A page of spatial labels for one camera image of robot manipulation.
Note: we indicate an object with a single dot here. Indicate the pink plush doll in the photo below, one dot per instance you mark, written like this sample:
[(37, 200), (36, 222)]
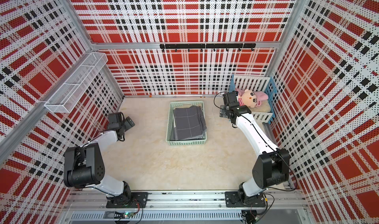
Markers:
[(251, 98)]

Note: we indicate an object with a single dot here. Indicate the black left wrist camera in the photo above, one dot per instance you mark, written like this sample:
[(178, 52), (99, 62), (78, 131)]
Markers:
[(115, 121)]

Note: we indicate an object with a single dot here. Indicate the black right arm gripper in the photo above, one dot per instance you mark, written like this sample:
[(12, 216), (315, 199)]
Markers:
[(223, 110)]

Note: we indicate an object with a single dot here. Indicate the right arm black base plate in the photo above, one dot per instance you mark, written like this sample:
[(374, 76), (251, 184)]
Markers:
[(236, 199)]

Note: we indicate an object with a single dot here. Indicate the blue white toy crib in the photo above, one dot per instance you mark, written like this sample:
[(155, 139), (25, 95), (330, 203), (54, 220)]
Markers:
[(254, 83)]

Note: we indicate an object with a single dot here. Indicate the aluminium front rail frame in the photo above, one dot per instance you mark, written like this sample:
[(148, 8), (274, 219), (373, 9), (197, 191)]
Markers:
[(188, 206)]

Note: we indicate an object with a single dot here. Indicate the cream fluffy crib mattress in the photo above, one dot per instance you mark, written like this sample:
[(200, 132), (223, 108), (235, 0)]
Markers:
[(264, 107)]

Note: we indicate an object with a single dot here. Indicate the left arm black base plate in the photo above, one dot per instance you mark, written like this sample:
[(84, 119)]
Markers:
[(133, 200)]

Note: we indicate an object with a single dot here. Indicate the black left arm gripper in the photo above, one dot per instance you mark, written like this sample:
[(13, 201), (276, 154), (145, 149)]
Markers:
[(129, 125)]

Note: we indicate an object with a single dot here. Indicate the dark grey checked pillowcase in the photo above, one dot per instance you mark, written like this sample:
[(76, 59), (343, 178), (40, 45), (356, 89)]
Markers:
[(188, 124)]

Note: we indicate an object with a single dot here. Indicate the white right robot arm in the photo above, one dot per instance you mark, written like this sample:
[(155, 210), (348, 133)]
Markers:
[(271, 167)]

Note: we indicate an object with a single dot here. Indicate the small green circuit board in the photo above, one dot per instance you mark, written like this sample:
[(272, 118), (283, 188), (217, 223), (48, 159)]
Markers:
[(123, 215)]

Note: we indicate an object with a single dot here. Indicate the white wire mesh shelf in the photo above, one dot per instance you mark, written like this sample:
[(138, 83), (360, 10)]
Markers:
[(68, 95)]

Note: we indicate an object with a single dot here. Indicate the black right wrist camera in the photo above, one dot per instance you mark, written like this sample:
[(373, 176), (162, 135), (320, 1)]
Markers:
[(230, 99)]

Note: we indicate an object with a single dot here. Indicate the green perforated plastic basket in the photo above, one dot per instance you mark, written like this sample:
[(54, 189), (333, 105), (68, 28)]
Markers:
[(174, 105)]

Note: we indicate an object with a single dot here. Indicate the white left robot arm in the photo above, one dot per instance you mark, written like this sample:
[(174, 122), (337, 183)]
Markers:
[(84, 167)]

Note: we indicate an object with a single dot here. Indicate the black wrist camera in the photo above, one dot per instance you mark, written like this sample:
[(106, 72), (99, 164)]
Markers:
[(230, 99), (115, 121)]

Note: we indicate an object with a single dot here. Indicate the black wall hook rail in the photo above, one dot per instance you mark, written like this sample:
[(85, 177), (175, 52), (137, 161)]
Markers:
[(209, 46)]

